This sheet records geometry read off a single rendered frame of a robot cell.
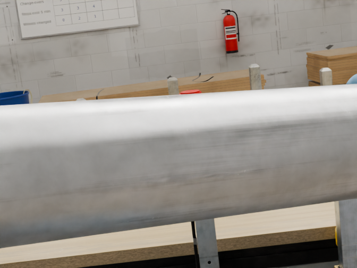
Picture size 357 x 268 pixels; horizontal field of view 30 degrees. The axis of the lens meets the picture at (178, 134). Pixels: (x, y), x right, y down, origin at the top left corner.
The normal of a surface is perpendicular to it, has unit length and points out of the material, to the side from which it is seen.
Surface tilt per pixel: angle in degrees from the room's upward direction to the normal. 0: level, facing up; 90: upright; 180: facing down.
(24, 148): 55
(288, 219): 0
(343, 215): 90
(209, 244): 90
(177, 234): 0
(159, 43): 90
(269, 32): 90
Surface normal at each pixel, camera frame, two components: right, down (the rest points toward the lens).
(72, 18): 0.11, 0.18
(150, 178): 0.39, 0.22
